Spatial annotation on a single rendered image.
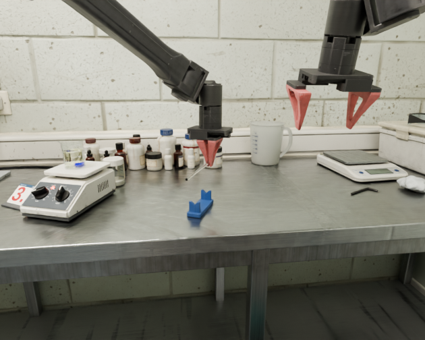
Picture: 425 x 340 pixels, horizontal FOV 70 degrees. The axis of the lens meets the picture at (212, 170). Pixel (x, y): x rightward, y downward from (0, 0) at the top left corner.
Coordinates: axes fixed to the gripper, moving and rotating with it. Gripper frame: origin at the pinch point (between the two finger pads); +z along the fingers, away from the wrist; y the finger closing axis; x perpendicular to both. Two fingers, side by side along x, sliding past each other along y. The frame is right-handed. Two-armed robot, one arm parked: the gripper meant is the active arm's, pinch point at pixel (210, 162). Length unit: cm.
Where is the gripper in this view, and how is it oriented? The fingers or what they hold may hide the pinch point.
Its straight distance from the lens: 78.8
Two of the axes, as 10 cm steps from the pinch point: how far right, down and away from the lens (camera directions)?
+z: -0.1, 9.6, 2.7
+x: -3.1, 2.6, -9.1
